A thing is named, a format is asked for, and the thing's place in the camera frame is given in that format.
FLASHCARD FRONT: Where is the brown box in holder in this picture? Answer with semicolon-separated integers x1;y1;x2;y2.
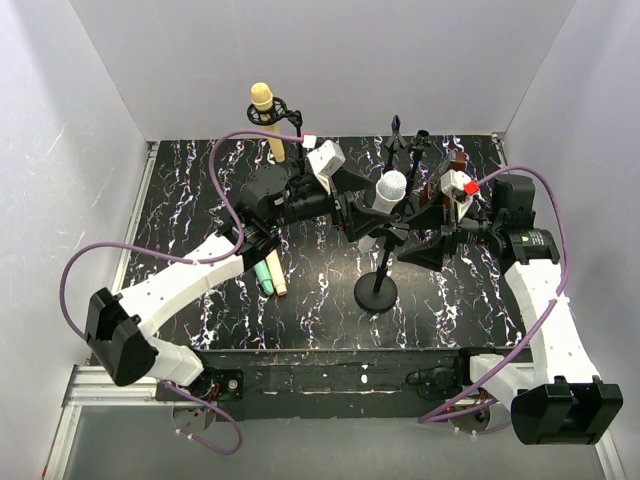
418;149;468;209

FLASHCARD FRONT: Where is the large yellow microphone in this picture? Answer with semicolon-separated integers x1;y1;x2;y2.
250;82;285;163

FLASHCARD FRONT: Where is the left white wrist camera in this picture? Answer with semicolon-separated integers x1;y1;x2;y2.
307;140;345;194

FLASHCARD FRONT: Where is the white microphone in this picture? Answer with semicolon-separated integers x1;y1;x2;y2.
358;170;407;253

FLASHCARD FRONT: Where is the black front mounting base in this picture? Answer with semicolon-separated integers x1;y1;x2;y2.
186;347;494;421

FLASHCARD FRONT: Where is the black tripod shock mount stand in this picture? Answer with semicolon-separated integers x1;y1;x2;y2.
244;95;321;201

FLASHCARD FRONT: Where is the black tripod clip stand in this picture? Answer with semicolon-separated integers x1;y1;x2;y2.
405;129;431;200

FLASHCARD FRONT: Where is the pink microphone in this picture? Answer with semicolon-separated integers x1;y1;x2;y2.
266;249;288;297

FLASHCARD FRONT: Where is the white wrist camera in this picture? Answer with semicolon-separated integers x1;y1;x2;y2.
440;170;480;222
307;140;345;194

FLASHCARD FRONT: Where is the black round base holder stand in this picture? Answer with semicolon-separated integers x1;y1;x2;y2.
354;223;409;314

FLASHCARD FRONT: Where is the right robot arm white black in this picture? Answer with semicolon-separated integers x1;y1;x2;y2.
399;170;623;445

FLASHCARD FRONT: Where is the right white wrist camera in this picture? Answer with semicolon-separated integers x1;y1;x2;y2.
440;170;480;222

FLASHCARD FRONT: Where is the green microphone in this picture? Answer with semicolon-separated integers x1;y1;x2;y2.
253;260;275;296

